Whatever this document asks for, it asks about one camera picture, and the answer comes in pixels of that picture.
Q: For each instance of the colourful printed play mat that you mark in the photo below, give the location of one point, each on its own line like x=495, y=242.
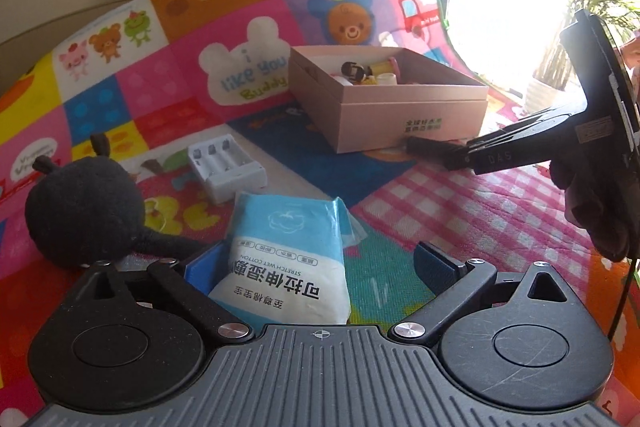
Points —
x=150, y=72

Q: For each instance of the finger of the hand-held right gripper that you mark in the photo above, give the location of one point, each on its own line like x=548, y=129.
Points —
x=500, y=152

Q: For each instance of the person's right hand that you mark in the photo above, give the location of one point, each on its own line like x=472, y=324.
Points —
x=595, y=207

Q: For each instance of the white battery charger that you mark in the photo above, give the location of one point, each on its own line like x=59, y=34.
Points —
x=230, y=172

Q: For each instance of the pink cardboard box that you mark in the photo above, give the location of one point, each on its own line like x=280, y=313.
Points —
x=390, y=122

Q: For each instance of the blue white wipes packet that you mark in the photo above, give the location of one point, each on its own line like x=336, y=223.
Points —
x=285, y=257

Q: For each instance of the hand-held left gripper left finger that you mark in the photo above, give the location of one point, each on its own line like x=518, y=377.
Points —
x=200, y=269

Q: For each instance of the small doll red dress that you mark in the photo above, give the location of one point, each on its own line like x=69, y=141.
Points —
x=352, y=71

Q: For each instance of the black plush toy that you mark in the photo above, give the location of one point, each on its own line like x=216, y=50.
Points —
x=85, y=207

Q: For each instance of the white plant pot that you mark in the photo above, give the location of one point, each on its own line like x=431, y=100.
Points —
x=542, y=97

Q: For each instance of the small cream cup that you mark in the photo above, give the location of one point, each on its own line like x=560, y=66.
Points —
x=386, y=80

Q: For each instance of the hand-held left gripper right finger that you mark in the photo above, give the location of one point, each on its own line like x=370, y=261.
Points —
x=432, y=267

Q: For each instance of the beige sofa back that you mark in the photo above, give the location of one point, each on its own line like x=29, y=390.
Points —
x=50, y=19

